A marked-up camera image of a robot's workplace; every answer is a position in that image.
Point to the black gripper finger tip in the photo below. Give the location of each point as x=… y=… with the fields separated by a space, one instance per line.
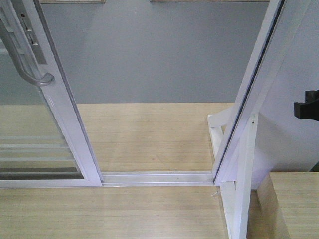
x=309 y=110

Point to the light wooden box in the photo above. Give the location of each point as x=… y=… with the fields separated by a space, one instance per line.
x=285 y=206

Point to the aluminium floor door track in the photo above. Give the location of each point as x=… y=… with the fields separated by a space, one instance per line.
x=157 y=178

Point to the grey curved door handle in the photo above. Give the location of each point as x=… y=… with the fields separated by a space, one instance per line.
x=46 y=80

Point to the white framed sliding glass door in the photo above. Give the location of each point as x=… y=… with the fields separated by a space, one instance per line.
x=43 y=142

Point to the white door frame post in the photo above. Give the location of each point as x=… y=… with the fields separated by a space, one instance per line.
x=259 y=134

